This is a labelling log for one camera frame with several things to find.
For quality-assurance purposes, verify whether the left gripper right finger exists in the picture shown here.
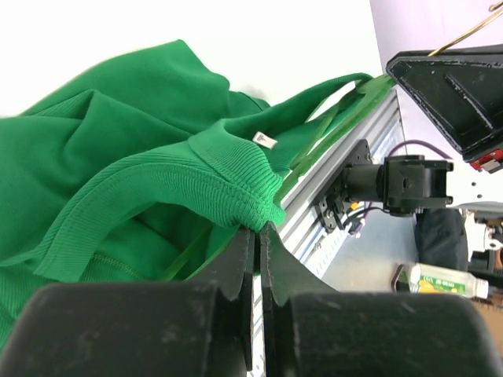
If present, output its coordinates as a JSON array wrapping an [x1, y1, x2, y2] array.
[[259, 222, 336, 376]]

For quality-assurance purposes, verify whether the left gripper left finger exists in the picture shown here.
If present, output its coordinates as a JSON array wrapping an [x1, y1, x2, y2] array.
[[184, 229, 254, 372]]

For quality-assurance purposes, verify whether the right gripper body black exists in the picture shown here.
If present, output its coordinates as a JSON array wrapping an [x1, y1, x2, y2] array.
[[470, 148, 503, 173]]

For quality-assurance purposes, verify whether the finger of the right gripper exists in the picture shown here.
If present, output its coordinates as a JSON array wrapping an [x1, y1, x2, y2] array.
[[386, 44, 502, 161]]

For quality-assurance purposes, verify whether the green tank top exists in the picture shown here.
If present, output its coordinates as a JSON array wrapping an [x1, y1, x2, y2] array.
[[0, 38, 374, 346]]

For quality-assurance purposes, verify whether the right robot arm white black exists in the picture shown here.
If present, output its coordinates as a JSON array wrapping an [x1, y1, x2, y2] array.
[[313, 45, 502, 232]]

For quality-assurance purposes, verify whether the clear plastic bottle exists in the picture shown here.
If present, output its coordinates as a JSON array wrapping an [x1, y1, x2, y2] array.
[[406, 263, 489, 299]]

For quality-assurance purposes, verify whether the white slotted cable duct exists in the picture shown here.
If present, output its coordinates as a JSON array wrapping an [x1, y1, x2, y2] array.
[[251, 211, 374, 377]]

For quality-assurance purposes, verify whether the aluminium mounting rail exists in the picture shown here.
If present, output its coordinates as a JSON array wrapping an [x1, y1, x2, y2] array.
[[278, 89, 405, 278]]

